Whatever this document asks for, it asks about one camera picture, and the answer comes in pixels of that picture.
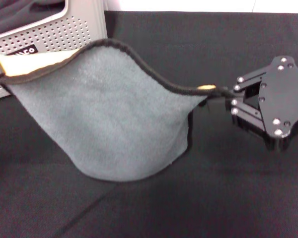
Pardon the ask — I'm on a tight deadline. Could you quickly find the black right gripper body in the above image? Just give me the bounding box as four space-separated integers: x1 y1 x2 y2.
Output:
257 56 298 152

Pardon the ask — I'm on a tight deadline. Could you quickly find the grey yellow towel black edging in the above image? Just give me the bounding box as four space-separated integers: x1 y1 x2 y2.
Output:
0 38 235 183

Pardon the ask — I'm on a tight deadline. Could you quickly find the black tablecloth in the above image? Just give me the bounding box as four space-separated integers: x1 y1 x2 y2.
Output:
0 10 298 238

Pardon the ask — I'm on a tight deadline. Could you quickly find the grey perforated storage box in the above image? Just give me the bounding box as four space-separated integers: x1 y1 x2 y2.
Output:
0 0 107 101

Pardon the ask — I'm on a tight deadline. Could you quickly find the dark grey crumpled cloth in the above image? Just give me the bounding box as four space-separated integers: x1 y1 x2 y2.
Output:
0 0 67 37

